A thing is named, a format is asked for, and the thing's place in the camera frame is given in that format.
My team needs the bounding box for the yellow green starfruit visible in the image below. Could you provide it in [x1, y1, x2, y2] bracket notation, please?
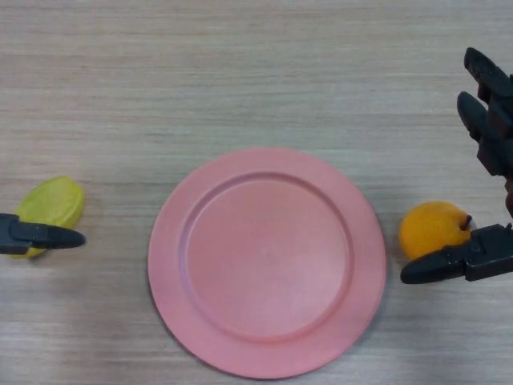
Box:
[8, 175, 86, 260]

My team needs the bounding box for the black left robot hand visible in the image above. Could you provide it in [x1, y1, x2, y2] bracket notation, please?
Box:
[0, 213, 87, 256]

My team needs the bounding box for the pink round plate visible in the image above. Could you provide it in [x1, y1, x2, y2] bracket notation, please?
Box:
[147, 147, 388, 380]

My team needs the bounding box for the orange pear with stem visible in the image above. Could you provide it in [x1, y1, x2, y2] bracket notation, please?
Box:
[398, 201, 475, 261]

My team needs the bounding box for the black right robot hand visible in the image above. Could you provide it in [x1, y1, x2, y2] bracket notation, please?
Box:
[400, 47, 513, 285]

